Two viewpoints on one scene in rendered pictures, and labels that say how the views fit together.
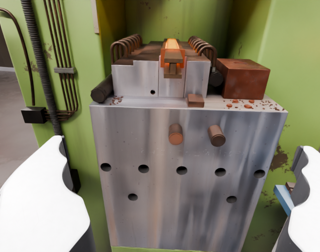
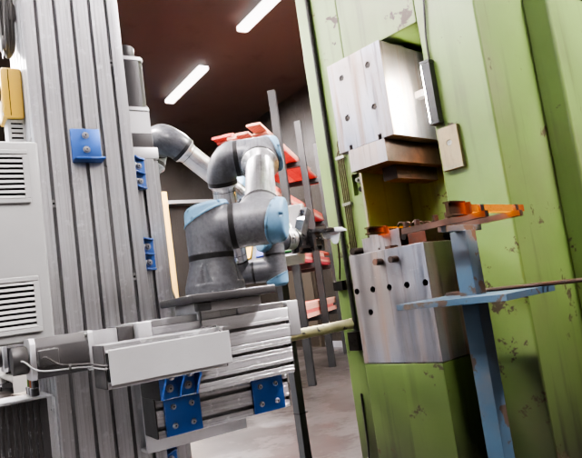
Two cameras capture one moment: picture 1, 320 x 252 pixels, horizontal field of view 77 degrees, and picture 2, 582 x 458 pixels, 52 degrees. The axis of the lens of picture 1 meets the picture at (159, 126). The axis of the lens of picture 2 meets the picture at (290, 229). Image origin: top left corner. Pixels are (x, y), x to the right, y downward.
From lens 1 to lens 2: 2.15 m
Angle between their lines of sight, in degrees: 55
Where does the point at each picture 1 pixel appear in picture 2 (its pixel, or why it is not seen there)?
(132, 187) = (369, 303)
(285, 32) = not seen: hidden behind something
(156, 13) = (434, 211)
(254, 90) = (420, 237)
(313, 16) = (469, 194)
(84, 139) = not seen: hidden behind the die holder
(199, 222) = (408, 329)
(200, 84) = (397, 240)
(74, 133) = not seen: hidden behind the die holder
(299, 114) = (493, 256)
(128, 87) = (369, 248)
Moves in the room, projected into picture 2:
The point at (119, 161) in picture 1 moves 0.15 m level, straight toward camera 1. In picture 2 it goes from (361, 286) to (345, 288)
